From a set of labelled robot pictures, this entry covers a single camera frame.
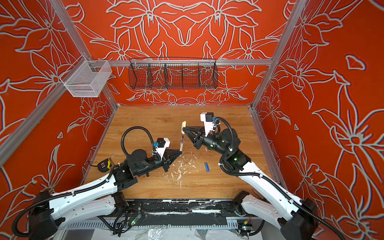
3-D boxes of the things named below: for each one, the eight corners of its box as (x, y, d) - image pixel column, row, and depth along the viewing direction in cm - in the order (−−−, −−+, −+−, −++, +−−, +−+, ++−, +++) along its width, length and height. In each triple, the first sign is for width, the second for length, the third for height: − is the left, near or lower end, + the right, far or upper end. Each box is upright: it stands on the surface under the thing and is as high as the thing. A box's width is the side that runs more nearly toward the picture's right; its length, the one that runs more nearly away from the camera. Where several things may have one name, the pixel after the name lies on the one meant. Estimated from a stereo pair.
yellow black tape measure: (101, 174, 87) (98, 171, 84) (99, 165, 90) (96, 163, 88) (112, 168, 89) (110, 165, 86) (110, 160, 93) (107, 157, 90)
